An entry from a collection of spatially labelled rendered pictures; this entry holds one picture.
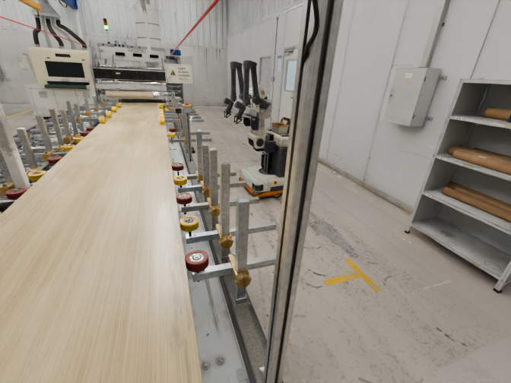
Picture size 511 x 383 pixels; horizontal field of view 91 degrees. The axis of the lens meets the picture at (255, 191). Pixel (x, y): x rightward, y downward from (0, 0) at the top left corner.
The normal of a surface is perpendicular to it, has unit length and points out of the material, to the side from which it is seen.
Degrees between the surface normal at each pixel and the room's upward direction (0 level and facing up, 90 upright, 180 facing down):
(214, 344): 0
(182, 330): 0
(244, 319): 0
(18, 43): 90
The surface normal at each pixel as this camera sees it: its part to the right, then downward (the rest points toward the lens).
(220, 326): 0.05, -0.91
